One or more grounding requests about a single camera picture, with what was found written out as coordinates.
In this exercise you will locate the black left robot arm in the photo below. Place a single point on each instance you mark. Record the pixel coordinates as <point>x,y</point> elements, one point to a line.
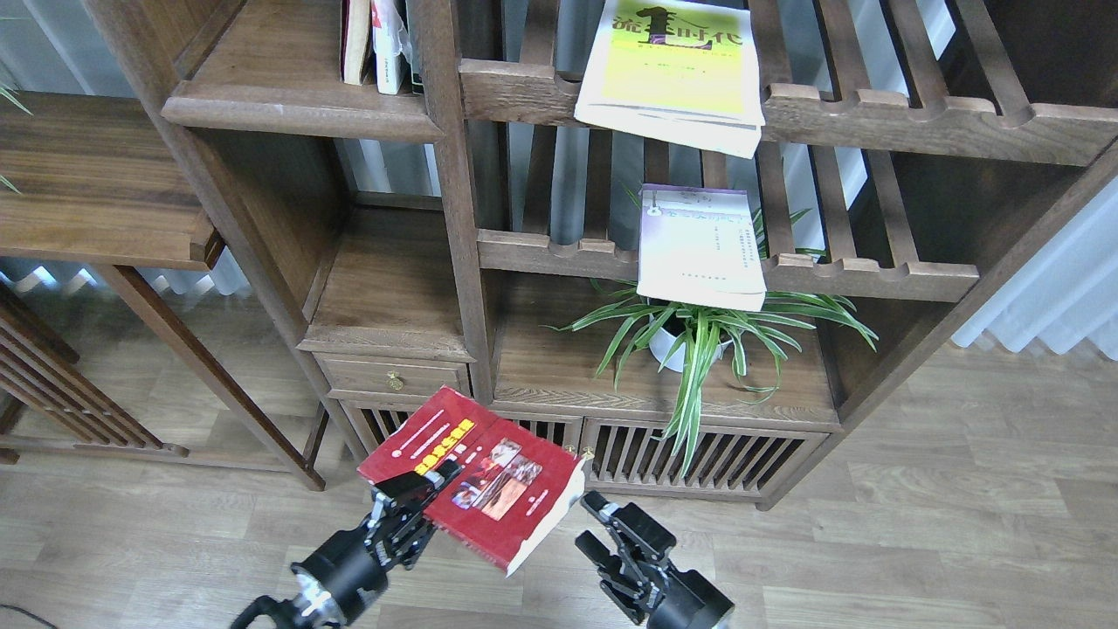
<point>281,612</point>

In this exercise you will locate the dark upright book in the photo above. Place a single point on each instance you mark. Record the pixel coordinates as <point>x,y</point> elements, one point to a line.
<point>412,54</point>

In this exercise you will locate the white plant pot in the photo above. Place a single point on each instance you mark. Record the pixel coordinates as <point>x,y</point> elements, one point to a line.
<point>669,333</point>

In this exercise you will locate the slatted wooden rack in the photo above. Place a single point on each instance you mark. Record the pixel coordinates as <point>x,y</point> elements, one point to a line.
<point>39,370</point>

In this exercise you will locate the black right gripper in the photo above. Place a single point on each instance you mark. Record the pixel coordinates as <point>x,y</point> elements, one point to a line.
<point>641,579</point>

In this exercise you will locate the yellow green cover book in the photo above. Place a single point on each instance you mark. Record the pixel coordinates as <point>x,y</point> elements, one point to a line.
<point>684,73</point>

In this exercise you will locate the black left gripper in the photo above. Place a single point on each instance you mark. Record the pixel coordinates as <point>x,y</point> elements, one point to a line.
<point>345,576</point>

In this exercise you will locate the spider plant green leaves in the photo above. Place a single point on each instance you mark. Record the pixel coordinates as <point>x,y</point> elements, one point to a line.
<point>639,317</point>

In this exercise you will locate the white curtain right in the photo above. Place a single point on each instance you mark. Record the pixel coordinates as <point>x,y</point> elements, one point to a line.
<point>1066,294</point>

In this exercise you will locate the dark wooden bookshelf cabinet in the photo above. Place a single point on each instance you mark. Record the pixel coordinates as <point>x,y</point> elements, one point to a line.
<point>989,151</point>

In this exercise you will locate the brown wooden side table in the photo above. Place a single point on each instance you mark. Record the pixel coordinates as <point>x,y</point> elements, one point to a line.
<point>95,184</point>

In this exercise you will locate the red cover book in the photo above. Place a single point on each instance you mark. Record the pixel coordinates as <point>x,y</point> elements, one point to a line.
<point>514,487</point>

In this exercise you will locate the pale purple cover book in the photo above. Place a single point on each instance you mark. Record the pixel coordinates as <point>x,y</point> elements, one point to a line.
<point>698,246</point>

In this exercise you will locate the tan upright book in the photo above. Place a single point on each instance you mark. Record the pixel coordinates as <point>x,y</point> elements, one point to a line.
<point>355,40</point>

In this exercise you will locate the white curtain behind shelf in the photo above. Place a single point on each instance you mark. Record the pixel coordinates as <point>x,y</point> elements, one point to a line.
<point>389,166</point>

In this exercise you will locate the white red upright book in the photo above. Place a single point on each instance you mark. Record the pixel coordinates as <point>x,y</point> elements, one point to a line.
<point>389,39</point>

